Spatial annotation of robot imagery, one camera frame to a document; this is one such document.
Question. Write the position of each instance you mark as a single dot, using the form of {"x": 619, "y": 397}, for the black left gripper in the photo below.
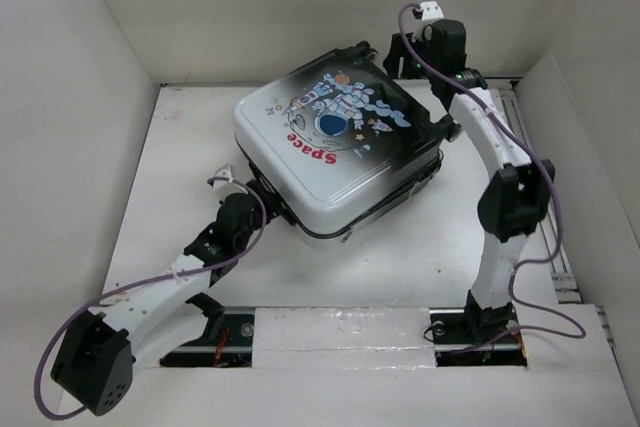
{"x": 272, "y": 201}

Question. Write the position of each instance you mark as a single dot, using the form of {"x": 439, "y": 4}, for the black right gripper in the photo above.
{"x": 399, "y": 48}

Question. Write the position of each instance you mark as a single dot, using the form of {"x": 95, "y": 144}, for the black white space suitcase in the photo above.
{"x": 337, "y": 143}

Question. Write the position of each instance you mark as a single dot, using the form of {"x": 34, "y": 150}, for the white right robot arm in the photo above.
{"x": 516, "y": 198}

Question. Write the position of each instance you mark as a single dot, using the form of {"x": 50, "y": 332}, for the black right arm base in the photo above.
{"x": 470, "y": 337}

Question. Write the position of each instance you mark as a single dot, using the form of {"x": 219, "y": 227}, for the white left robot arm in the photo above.
{"x": 110, "y": 339}

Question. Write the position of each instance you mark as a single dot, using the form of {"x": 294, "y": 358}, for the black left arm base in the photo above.
{"x": 225, "y": 341}

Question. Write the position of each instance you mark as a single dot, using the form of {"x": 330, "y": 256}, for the white foam base cover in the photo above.
{"x": 370, "y": 339}

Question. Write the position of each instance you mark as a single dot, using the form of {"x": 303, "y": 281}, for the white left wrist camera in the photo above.
{"x": 222, "y": 180}

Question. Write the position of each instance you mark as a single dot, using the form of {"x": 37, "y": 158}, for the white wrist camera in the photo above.
{"x": 430, "y": 11}
{"x": 222, "y": 180}

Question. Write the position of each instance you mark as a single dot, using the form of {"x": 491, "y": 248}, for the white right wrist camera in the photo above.
{"x": 430, "y": 11}

